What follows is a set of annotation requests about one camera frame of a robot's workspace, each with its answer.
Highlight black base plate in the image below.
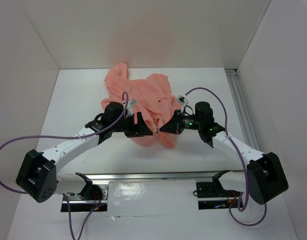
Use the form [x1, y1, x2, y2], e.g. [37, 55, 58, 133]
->
[65, 181, 109, 213]
[192, 182, 241, 210]

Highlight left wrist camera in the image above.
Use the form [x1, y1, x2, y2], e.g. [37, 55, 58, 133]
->
[128, 99, 137, 108]

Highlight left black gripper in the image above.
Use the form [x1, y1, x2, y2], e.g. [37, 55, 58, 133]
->
[111, 111, 153, 138]

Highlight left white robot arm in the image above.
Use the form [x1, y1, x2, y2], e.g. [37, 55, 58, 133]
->
[15, 102, 153, 203]

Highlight right side aluminium rails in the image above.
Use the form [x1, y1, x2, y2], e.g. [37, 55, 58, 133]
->
[225, 69, 260, 151]

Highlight front aluminium rail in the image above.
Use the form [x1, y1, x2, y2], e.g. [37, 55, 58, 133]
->
[55, 170, 221, 182]

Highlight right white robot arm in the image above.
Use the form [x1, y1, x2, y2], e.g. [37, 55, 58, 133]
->
[159, 101, 289, 205]

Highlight pink zip-up jacket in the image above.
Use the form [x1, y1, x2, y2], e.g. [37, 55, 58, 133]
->
[101, 63, 181, 149]

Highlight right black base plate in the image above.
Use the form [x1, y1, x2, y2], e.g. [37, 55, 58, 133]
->
[192, 182, 241, 210]

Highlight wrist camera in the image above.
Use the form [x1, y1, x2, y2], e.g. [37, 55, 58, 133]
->
[176, 95, 189, 106]
[128, 99, 137, 108]

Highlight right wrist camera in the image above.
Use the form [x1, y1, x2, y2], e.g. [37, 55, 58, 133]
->
[176, 95, 189, 106]

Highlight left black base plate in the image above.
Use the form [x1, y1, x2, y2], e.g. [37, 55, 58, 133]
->
[65, 181, 109, 213]

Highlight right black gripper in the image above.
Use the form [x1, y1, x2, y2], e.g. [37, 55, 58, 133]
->
[160, 109, 203, 134]

